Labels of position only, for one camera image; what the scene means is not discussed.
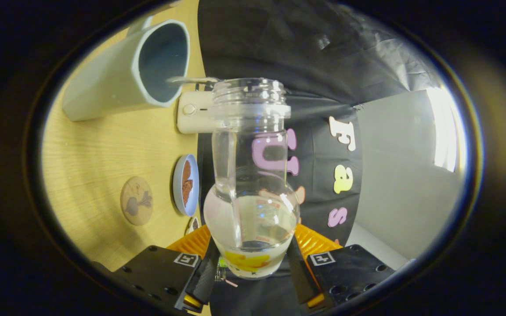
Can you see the round cork coaster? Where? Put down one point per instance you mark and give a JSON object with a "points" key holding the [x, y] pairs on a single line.
{"points": [[136, 201]]}

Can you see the white power bank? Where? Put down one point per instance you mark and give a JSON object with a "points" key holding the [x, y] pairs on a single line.
{"points": [[193, 116]]}

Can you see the blue dish with brown powder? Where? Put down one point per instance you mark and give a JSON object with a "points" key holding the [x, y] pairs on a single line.
{"points": [[186, 184]]}

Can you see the wooden table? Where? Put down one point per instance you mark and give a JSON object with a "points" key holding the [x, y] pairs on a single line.
{"points": [[95, 153]]}

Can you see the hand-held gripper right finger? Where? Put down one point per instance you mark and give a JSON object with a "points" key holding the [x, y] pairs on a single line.
{"points": [[299, 276]]}

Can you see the pale blue cup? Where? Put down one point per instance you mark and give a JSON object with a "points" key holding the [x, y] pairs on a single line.
{"points": [[112, 83]]}

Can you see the small white dish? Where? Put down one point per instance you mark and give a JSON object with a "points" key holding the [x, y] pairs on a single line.
{"points": [[193, 225]]}

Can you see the clear juice bottle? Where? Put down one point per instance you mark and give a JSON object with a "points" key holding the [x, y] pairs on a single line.
{"points": [[253, 175]]}

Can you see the black backdrop cloth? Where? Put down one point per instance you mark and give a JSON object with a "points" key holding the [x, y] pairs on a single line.
{"points": [[305, 52]]}

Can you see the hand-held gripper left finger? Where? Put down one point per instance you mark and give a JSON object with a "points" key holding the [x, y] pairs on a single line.
{"points": [[204, 276]]}

